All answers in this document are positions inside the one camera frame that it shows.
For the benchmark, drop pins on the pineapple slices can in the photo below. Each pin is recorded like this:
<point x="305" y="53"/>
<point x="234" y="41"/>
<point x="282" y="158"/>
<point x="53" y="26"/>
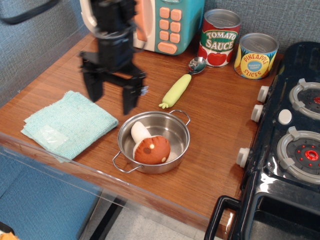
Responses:
<point x="255" y="56"/>

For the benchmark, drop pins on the teal toy microwave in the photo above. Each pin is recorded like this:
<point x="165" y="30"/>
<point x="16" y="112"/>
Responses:
<point x="166" y="26"/>

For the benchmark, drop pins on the brown plush mushroom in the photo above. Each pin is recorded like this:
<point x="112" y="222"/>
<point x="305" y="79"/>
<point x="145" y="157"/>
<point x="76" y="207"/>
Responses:
<point x="149" y="149"/>

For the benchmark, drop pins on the light blue cloth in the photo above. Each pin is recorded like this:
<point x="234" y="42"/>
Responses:
<point x="69" y="126"/>

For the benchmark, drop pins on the tomato sauce can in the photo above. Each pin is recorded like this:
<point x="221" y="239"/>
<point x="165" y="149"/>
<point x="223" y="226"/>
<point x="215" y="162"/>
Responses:
<point x="220" y="30"/>

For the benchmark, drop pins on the silver pot with handles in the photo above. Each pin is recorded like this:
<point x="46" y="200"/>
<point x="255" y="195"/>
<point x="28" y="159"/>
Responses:
<point x="172" y="125"/>

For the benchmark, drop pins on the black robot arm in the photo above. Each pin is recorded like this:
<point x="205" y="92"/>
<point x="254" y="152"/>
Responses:
<point x="111" y="22"/>

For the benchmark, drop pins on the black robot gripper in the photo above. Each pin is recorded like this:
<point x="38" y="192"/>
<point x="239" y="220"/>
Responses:
<point x="113" y="63"/>

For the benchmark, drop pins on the orange object at corner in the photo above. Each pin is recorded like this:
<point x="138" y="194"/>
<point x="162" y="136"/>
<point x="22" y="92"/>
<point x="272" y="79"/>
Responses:
<point x="7" y="233"/>

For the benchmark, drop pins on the black toy stove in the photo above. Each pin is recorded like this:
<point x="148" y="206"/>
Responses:
<point x="280" y="188"/>

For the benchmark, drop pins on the spoon with green handle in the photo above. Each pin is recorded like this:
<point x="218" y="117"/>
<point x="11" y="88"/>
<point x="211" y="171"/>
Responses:
<point x="195" y="66"/>

